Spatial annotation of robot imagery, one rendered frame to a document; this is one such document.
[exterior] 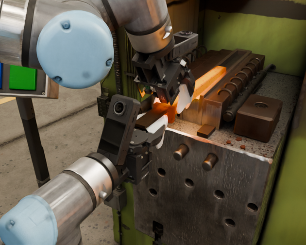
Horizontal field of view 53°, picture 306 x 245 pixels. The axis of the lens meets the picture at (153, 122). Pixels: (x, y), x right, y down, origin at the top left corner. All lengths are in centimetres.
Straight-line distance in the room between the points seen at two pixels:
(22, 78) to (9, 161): 152
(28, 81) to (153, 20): 51
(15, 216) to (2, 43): 20
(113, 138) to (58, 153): 185
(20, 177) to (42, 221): 180
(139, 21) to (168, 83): 13
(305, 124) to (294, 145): 7
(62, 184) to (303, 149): 67
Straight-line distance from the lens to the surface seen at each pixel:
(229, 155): 74
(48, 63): 31
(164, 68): 57
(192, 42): 63
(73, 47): 31
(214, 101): 76
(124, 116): 49
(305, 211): 104
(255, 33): 119
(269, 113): 76
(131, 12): 46
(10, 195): 209
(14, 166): 232
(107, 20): 46
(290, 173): 97
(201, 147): 76
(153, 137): 54
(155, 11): 48
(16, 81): 92
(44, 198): 42
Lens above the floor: 132
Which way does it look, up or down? 31 degrees down
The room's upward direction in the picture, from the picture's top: straight up
